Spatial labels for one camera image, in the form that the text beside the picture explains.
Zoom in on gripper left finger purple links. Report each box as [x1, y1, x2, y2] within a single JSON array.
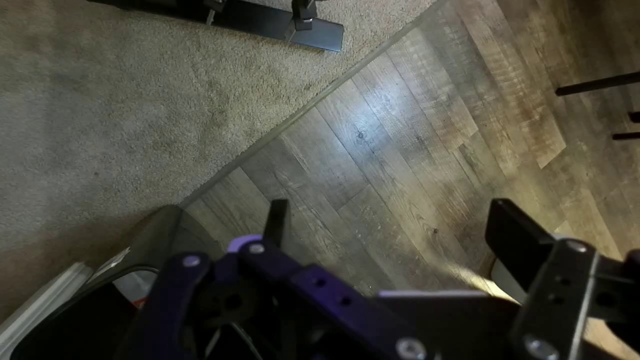
[[115, 199, 432, 360]]

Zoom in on grey step bin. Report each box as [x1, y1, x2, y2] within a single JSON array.
[[92, 204, 226, 288]]

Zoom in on black flat base plate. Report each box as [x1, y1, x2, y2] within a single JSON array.
[[92, 0, 345, 54]]

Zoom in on black plastic bin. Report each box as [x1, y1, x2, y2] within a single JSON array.
[[8, 264, 161, 360]]

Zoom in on gripper right finger black links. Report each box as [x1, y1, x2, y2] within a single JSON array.
[[483, 197, 640, 360]]

